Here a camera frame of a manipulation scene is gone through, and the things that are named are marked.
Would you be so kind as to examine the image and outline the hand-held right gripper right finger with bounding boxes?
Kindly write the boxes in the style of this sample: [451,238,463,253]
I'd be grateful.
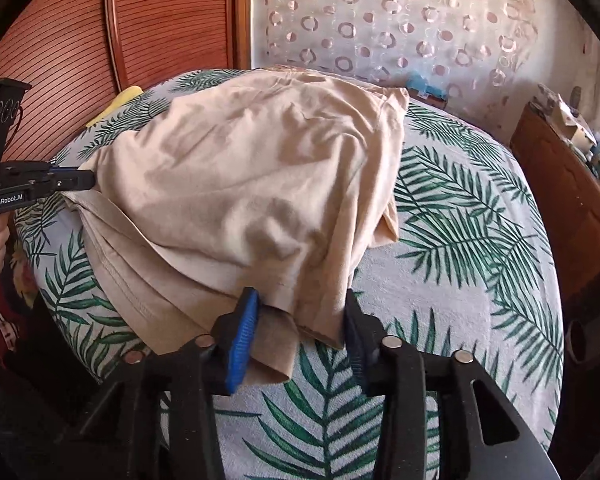
[344,292,562,480]

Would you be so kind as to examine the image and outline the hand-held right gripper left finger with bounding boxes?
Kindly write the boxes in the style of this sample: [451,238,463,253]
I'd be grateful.
[65,287,261,480]

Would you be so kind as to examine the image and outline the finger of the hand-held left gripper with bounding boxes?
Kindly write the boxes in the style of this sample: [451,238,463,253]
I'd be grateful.
[47,162,95,192]

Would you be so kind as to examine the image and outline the beige printed t-shirt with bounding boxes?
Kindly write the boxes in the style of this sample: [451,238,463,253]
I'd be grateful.
[62,70,411,387]

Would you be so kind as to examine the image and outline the yellow plush toy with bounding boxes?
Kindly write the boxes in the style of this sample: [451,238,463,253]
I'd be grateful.
[86,86,145,128]

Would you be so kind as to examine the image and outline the green leaf print blanket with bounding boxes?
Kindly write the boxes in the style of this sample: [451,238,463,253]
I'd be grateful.
[15,67,565,480]

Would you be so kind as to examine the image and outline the wooden headboard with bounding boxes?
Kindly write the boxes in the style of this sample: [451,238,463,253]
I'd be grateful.
[0,0,253,171]

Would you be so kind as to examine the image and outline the slipper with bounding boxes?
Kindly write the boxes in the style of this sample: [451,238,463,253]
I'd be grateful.
[566,317,588,365]

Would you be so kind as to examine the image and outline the long wooden cabinet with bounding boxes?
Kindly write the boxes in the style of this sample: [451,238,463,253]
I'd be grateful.
[510,102,600,321]

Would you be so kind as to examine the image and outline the cardboard box with blue contents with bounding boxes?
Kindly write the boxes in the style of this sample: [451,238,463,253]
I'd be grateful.
[405,72,448,108]

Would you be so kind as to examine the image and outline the open cardboard box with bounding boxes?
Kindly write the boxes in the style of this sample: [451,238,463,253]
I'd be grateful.
[555,92,598,148]

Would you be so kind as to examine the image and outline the circle pattern sheer curtain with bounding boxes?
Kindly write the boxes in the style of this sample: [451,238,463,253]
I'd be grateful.
[252,0,541,126]

